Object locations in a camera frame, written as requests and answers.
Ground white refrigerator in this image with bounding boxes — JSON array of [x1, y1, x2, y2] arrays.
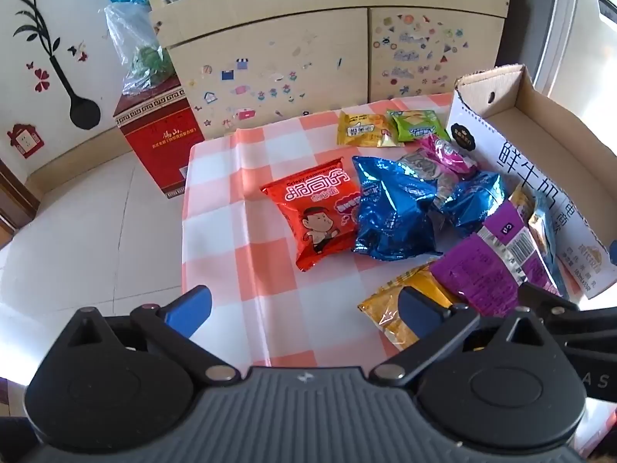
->
[[528, 0, 617, 155]]

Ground yellow biscuit packet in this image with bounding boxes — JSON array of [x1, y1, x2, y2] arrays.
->
[[336, 111, 393, 148]]

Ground gold and blue snack packet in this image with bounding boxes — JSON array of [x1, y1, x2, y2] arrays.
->
[[508, 183, 565, 295]]

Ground purple snack packet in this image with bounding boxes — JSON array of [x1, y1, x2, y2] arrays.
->
[[429, 200, 562, 319]]

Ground orange checkered tablecloth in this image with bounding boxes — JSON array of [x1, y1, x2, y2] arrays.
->
[[180, 94, 570, 370]]

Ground small blue foil snack packet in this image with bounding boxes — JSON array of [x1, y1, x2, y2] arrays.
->
[[434, 171, 506, 238]]

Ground beige stickered wooden cabinet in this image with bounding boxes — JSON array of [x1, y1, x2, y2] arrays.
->
[[135, 0, 512, 143]]

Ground red cardboard box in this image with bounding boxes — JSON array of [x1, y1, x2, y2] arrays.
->
[[112, 82, 206, 201]]

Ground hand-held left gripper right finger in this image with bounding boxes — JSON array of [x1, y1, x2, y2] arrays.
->
[[369, 286, 553, 389]]

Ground brown wooden door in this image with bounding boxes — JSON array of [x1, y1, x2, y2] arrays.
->
[[0, 159, 42, 232]]

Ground clear plastic bag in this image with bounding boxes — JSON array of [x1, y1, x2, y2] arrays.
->
[[103, 2, 179, 97]]

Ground printed white cardboard box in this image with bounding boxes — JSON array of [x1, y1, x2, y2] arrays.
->
[[446, 64, 617, 300]]

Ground magenta snack packet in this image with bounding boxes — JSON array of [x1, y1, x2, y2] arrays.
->
[[417, 134, 480, 181]]

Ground silver blue snack packet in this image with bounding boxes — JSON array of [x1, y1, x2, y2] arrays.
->
[[398, 150, 464, 213]]

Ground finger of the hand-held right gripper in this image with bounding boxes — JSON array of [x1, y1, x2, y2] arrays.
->
[[518, 282, 582, 321], [547, 306, 617, 349]]

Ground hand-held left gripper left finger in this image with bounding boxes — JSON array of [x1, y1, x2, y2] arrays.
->
[[62, 284, 242, 387]]

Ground orange snack packet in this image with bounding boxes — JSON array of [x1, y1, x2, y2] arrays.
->
[[357, 260, 464, 350]]

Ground red house wall decal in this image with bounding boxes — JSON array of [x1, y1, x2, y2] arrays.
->
[[6, 124, 45, 159]]

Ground green biscuit packet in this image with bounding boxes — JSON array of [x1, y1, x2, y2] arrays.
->
[[387, 109, 452, 143]]

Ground flower vase wall decal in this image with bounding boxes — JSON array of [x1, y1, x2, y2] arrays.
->
[[0, 0, 102, 131]]

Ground large blue foil snack packet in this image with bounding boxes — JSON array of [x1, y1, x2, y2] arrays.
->
[[352, 155, 444, 262]]

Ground red cartoon snack packet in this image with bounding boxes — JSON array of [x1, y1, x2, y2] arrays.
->
[[260, 157, 360, 273]]

